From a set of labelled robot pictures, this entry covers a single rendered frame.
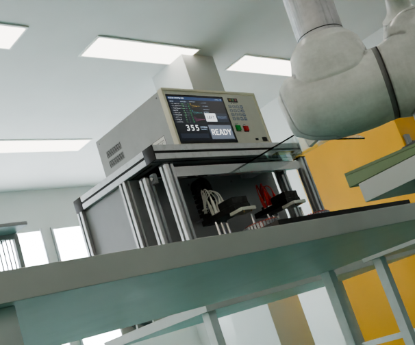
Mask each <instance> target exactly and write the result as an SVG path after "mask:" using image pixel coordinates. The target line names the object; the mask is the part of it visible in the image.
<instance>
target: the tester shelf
mask: <svg viewBox="0 0 415 345"><path fill-rule="evenodd" d="M279 143H280V142H258V143H224V144H159V145H152V144H151V145H150V146H148V147H147V148H146V149H145V150H143V151H142V152H141V153H139V154H138V155H137V156H135V157H134V158H133V159H131V160H129V161H128V162H127V163H126V164H124V165H123V166H121V167H120V168H119V169H118V170H116V171H115V172H113V173H112V174H111V175H109V176H108V177H106V178H105V179H104V180H103V181H101V182H100V183H98V184H97V185H96V186H95V187H93V188H92V189H90V190H89V191H87V192H86V193H85V194H83V195H82V196H81V197H79V198H78V199H76V200H75V201H73V203H74V206H75V211H76V214H79V213H80V212H84V211H86V210H87V209H88V208H90V207H92V206H93V205H94V204H95V203H97V202H99V201H100V200H101V199H103V198H104V197H106V196H107V195H108V194H110V193H111V192H113V191H115V189H117V188H119V186H118V185H120V184H122V182H124V181H128V180H136V179H142V178H143V177H149V175H151V174H153V173H156V175H157V177H161V173H160V169H159V168H158V167H159V166H161V165H162V164H163V163H167V162H172V163H173V166H174V167H180V166H205V165H219V164H243V163H247V162H249V161H250V160H252V159H253V158H255V157H257V156H258V155H260V154H262V153H263V152H265V151H267V150H269V149H270V148H272V147H274V146H275V145H277V144H279Z"/></svg>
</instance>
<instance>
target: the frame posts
mask: <svg viewBox="0 0 415 345"><path fill-rule="evenodd" d="M295 160H299V162H300V165H301V167H302V169H299V170H298V172H299V176H300V178H301V181H302V183H303V187H304V188H305V192H306V194H307V197H308V199H309V202H310V205H311V207H312V210H313V212H314V213H315V212H317V211H320V210H324V209H325V208H324V206H323V203H322V201H321V198H320V195H319V193H318V190H317V188H316V184H315V183H314V179H313V177H312V174H311V172H310V169H309V166H308V164H307V161H306V159H305V156H299V157H298V158H296V159H294V161H295ZM158 168H159V169H160V173H161V176H162V179H163V182H164V186H165V188H166V192H167V194H168V199H169V201H170V204H171V207H172V210H173V214H174V217H175V220H176V223H177V227H178V229H179V233H180V236H181V240H182V241H185V240H193V239H197V237H196V234H195V232H194V228H193V226H192V222H191V219H190V215H189V213H188V209H187V207H186V203H185V200H184V196H183V194H182V191H181V188H180V185H179V182H178V179H177V175H176V172H175V169H174V166H173V163H172V162H167V163H163V164H162V165H161V166H159V167H158ZM274 174H275V177H276V179H277V182H278V185H279V188H280V190H281V192H284V191H291V190H292V187H291V185H290V182H289V180H288V176H287V174H284V175H281V173H280V172H274ZM139 184H140V187H141V190H142V194H143V197H144V201H145V203H146V206H147V210H148V213H149V216H150V219H151V223H152V226H153V230H154V232H155V236H156V239H157V241H158V245H161V244H168V243H173V242H172V240H171V235H170V233H169V230H168V227H167V223H166V220H165V217H164V213H163V211H162V207H161V205H160V200H159V198H158V194H157V191H156V189H155V185H152V183H151V180H150V177H143V178H142V179H140V180H139ZM288 213H289V214H290V217H291V218H293V217H297V216H302V215H301V212H300V209H299V206H297V207H294V208H289V209H288Z"/></svg>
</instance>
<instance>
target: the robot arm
mask: <svg viewBox="0 0 415 345"><path fill-rule="evenodd" d="M283 2H284V5H285V8H286V11H287V14H288V18H289V20H290V24H291V26H292V30H293V32H294V36H295V38H296V41H297V46H296V47H295V49H294V51H293V53H292V57H291V59H290V65H291V74H292V76H291V77H289V78H287V79H285V80H284V82H283V83H282V85H281V88H280V90H279V97H278V102H279V106H280V108H281V110H282V112H283V115H284V117H285V119H286V121H287V123H288V126H289V128H290V130H291V131H292V133H293V134H294V136H296V137H299V138H304V140H305V142H306V143H307V145H308V147H313V146H314V145H315V144H316V143H317V142H318V141H319V140H336V139H340V138H345V137H349V136H353V135H355V134H359V133H362V132H365V131H368V130H371V129H374V128H376V127H379V126H382V125H384V124H386V123H389V122H390V121H392V120H396V119H398V118H407V117H412V116H413V117H414V120H415V5H412V4H411V2H410V0H385V2H386V9H387V14H386V17H385V19H384V21H383V41H382V42H380V43H379V44H378V45H377V46H376V47H372V48H369V49H366V47H365V45H364V43H363V42H362V41H361V40H360V37H359V36H358V35H357V34H356V33H354V32H352V31H350V30H348V29H345V28H344V27H343V26H342V23H341V20H340V17H339V15H338V11H337V9H336V6H335V3H334V0H283ZM414 143H415V140H414V141H413V142H411V143H409V144H407V145H406V146H404V147H402V149H403V148H405V147H407V146H409V145H411V144H414Z"/></svg>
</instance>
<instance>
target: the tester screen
mask: <svg viewBox="0 0 415 345"><path fill-rule="evenodd" d="M167 99H168V102H169V105H170V107H171V111H172V113H173V117H174V119H175V123H176V125H177V129H178V132H179V136H180V138H181V141H215V140H236V138H235V139H212V135H211V133H210V129H209V127H208V125H230V122H208V121H206V118H205V114H204V113H213V114H227V113H226V111H225V107H224V105H223V102H222V99H210V98H196V97H169V96H167ZM227 118H228V116H227ZM228 120H229V119H228ZM185 125H199V127H200V130H201V131H186V127H185ZM181 133H208V134H209V136H210V138H182V137H181Z"/></svg>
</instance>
